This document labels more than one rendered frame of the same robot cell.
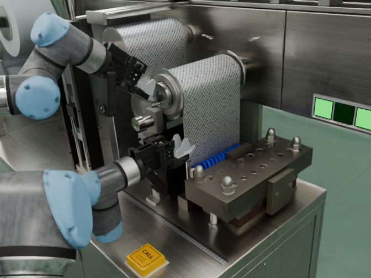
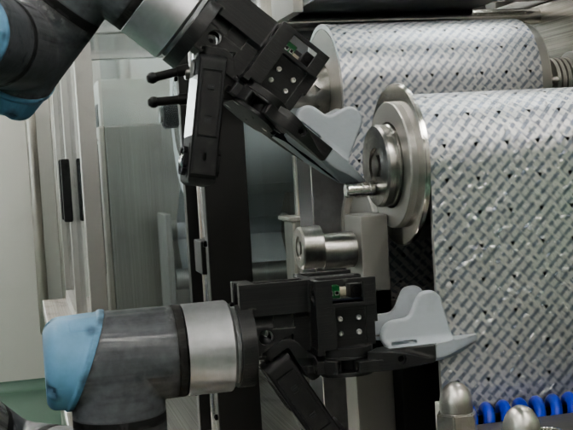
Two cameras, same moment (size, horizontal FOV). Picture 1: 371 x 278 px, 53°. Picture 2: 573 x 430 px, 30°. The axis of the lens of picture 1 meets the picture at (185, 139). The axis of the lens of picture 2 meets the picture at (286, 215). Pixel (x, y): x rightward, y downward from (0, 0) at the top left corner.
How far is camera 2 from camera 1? 0.45 m
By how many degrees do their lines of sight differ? 34
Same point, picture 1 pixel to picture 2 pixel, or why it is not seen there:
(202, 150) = (508, 365)
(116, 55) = (238, 18)
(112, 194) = (134, 388)
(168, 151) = (356, 316)
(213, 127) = (558, 294)
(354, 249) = not seen: outside the picture
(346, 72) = not seen: outside the picture
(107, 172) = (135, 318)
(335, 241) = not seen: outside the picture
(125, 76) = (253, 72)
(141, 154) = (257, 295)
